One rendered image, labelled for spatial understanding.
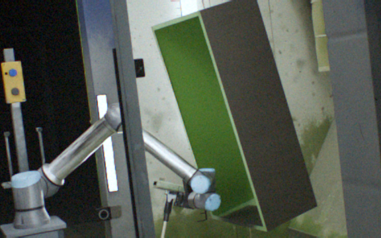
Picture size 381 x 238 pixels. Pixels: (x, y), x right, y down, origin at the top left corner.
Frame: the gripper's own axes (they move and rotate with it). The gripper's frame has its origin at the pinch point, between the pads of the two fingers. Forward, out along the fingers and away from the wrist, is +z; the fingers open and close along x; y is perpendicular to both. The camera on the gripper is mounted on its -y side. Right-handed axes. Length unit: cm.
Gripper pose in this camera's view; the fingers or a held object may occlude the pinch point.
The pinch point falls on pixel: (170, 192)
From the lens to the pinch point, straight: 374.0
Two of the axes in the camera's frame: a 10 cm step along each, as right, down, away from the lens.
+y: -1.8, 9.7, -1.4
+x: 7.3, 2.3, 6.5
